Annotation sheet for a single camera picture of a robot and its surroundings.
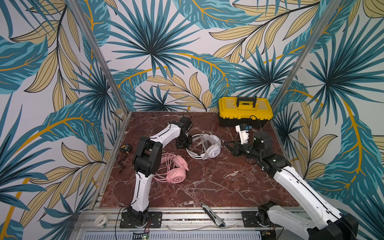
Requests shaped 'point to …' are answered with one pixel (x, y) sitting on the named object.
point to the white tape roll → (101, 221)
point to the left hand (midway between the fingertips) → (189, 147)
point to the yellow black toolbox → (233, 111)
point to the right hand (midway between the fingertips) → (222, 144)
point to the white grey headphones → (204, 146)
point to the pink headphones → (175, 170)
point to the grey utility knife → (219, 222)
